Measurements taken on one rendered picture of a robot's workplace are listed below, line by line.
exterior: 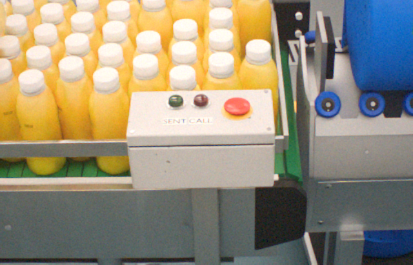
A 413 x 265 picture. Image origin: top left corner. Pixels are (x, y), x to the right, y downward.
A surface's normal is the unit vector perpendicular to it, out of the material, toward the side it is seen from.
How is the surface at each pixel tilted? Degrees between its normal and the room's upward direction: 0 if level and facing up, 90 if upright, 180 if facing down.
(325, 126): 52
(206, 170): 90
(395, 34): 77
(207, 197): 90
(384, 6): 59
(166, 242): 90
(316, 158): 70
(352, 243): 90
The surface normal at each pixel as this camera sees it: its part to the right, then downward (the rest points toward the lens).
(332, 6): -0.04, -0.78
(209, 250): -0.01, 0.62
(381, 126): -0.03, 0.01
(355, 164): -0.02, 0.33
